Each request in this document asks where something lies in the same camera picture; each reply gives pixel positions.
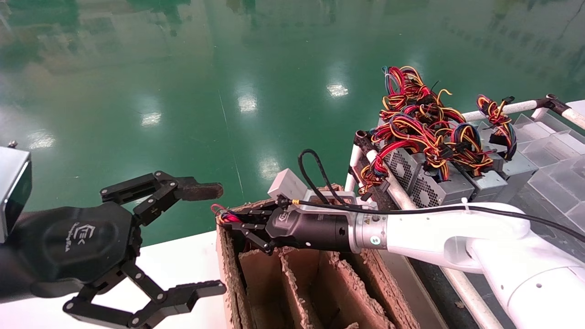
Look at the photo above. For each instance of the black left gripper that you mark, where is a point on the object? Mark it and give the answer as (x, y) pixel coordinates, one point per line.
(77, 246)

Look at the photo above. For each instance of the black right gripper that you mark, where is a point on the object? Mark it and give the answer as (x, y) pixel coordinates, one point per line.
(315, 230)

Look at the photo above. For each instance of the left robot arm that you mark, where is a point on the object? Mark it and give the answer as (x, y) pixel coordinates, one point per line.
(9, 278)

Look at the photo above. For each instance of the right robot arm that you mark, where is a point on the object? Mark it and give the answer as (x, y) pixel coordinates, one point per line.
(434, 237)

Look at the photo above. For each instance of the worn cardboard divider box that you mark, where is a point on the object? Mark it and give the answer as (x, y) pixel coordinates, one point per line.
(347, 292)

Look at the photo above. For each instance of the clear plastic compartment tray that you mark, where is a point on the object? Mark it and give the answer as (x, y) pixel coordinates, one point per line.
(557, 183)

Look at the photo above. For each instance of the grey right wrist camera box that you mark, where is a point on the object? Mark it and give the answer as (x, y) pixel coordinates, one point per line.
(288, 185)

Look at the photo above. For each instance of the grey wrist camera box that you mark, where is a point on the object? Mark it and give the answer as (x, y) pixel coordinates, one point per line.
(288, 185)
(11, 183)

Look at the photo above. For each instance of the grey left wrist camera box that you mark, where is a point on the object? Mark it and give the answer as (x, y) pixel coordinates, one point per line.
(11, 183)

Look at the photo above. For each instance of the white pipe rack frame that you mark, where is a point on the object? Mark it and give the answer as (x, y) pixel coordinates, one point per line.
(470, 297)

